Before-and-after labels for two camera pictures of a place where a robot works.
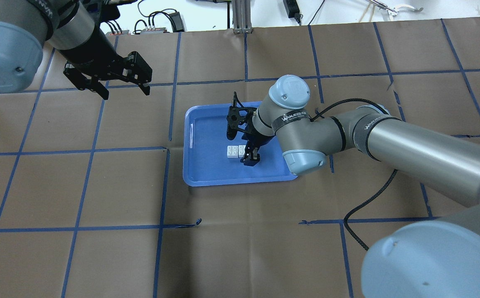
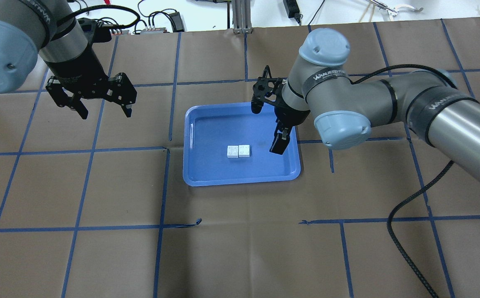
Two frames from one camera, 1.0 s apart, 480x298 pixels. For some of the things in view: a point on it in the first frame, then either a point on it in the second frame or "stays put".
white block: (232, 152) stays put
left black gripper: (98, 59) → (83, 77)
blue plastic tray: (205, 142) stays put
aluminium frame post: (242, 16) stays put
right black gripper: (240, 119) → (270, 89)
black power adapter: (292, 9) stays put
